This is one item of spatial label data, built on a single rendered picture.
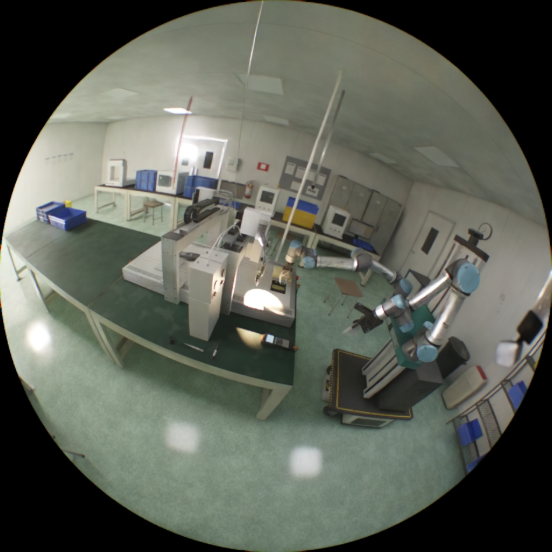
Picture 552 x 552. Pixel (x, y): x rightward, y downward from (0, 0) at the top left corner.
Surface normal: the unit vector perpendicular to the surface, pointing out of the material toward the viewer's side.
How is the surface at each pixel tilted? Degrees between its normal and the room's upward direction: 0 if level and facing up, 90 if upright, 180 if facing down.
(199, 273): 90
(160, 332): 0
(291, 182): 90
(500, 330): 90
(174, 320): 0
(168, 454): 0
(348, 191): 90
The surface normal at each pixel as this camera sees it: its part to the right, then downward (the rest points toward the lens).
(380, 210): -0.10, 0.51
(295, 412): 0.26, -0.82
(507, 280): -0.96, -0.27
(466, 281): -0.57, 0.16
